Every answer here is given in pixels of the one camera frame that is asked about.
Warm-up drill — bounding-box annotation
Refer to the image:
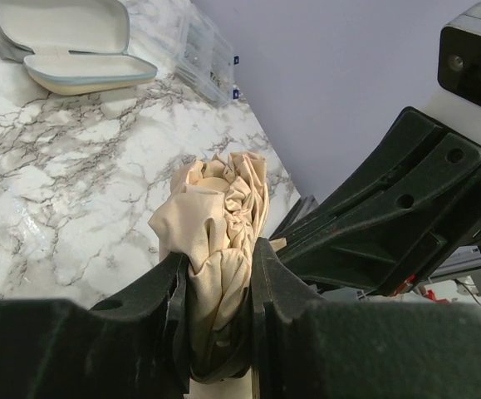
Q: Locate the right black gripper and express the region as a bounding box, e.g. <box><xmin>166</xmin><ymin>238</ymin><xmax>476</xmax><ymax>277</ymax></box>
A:
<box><xmin>277</xmin><ymin>107</ymin><xmax>481</xmax><ymax>295</ymax></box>

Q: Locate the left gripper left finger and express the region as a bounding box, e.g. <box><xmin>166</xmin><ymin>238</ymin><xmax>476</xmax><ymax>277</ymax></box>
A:
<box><xmin>0</xmin><ymin>253</ymin><xmax>188</xmax><ymax>398</ymax></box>

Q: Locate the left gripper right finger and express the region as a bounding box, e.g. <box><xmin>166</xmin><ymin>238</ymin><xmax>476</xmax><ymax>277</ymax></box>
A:
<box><xmin>251</xmin><ymin>239</ymin><xmax>481</xmax><ymax>398</ymax></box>

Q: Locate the beige umbrella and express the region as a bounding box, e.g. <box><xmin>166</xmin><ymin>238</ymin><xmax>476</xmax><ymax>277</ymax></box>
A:
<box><xmin>149</xmin><ymin>152</ymin><xmax>269</xmax><ymax>383</ymax></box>

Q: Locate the beige umbrella case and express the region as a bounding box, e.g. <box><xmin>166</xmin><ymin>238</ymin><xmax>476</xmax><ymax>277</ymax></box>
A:
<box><xmin>0</xmin><ymin>1</ymin><xmax>157</xmax><ymax>96</ymax></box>

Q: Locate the clear plastic screw box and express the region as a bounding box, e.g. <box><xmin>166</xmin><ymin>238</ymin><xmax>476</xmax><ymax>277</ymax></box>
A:
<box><xmin>175</xmin><ymin>4</ymin><xmax>238</xmax><ymax>107</ymax></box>

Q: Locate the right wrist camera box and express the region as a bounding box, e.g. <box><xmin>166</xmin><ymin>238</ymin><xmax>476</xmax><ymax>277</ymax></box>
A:
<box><xmin>422</xmin><ymin>2</ymin><xmax>481</xmax><ymax>145</ymax></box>

